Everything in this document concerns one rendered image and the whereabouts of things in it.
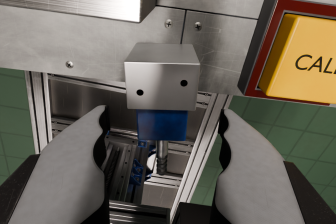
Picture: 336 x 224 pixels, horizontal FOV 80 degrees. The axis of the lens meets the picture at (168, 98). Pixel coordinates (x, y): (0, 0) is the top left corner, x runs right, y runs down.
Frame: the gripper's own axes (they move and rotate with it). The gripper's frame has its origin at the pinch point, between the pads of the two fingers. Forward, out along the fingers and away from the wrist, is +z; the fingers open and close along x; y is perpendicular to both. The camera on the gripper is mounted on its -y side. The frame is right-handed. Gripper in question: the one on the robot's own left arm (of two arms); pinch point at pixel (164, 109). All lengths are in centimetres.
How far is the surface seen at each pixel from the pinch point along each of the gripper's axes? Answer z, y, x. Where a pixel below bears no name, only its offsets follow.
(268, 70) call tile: 4.6, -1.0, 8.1
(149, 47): 5.6, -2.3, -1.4
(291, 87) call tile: 3.7, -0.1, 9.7
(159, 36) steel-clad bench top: 7.4, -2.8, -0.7
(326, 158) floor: 87, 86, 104
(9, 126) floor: 87, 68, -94
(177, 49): 5.3, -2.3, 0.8
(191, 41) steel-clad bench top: 7.4, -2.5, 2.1
